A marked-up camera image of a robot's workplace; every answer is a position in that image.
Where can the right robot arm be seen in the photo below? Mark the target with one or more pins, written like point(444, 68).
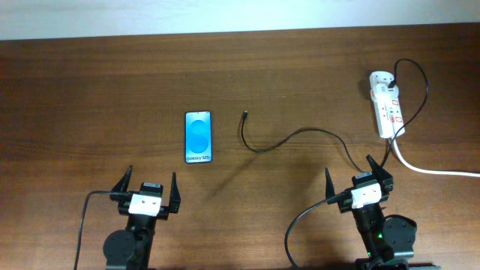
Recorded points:
point(388, 240)

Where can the blue Galaxy smartphone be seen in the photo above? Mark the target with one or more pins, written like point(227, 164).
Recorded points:
point(198, 137)

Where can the white USB charger plug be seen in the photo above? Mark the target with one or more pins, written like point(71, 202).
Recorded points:
point(381, 90)

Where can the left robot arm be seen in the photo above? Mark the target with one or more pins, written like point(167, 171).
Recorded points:
point(130, 248)

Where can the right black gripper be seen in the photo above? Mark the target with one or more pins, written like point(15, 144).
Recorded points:
point(345, 202)

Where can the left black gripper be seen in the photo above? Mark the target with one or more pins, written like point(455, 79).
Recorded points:
point(167, 208)

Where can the white power strip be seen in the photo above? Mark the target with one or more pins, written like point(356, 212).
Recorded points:
point(389, 118)

